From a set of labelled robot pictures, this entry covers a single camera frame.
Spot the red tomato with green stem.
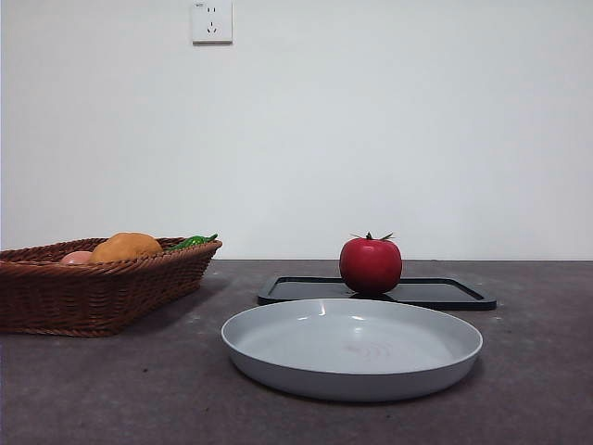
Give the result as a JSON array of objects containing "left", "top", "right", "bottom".
[{"left": 339, "top": 231, "right": 403, "bottom": 295}]

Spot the green pepper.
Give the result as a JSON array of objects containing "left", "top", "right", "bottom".
[{"left": 166, "top": 233, "right": 219, "bottom": 252}]

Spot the grey round plate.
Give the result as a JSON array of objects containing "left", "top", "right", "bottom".
[{"left": 221, "top": 297, "right": 485, "bottom": 402}]

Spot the black rectangular tray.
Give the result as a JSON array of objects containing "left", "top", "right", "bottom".
[{"left": 257, "top": 275, "right": 498, "bottom": 311}]

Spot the orange-brown potato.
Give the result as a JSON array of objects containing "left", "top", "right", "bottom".
[{"left": 89, "top": 232, "right": 164, "bottom": 263}]

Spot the brown wicker basket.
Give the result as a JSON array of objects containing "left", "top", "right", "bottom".
[{"left": 0, "top": 236, "right": 223, "bottom": 337}]

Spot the pale pink round food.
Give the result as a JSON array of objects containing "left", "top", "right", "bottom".
[{"left": 58, "top": 249, "right": 95, "bottom": 264}]

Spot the white wall socket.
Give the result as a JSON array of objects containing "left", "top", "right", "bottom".
[{"left": 192, "top": 0, "right": 234, "bottom": 46}]

